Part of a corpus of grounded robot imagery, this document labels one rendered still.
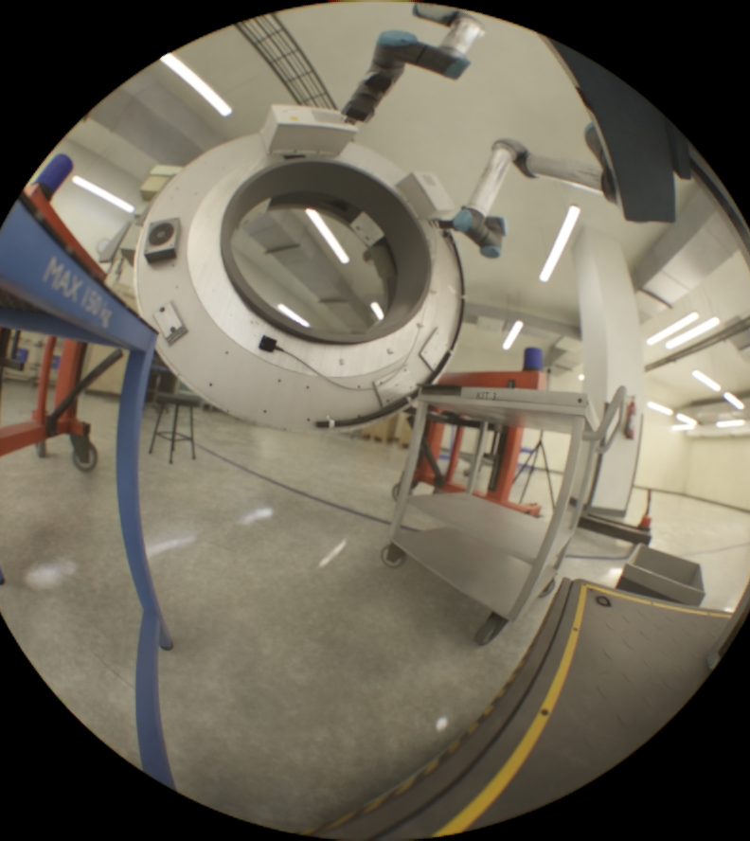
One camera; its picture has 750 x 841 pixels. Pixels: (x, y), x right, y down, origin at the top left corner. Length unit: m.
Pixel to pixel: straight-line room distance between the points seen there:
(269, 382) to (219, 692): 0.78
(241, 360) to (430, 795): 0.84
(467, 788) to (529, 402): 0.65
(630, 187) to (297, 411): 1.09
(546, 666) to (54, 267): 0.50
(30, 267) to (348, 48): 3.73
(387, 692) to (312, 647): 0.20
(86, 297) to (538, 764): 0.46
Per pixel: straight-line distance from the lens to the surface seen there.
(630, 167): 0.71
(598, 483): 3.26
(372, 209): 1.33
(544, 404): 0.61
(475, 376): 1.56
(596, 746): 0.31
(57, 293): 0.20
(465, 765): 0.25
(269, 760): 0.55
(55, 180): 1.14
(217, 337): 0.75
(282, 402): 0.75
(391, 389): 0.90
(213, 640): 0.66
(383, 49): 0.88
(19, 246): 0.17
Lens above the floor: 0.54
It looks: level
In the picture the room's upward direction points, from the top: 12 degrees clockwise
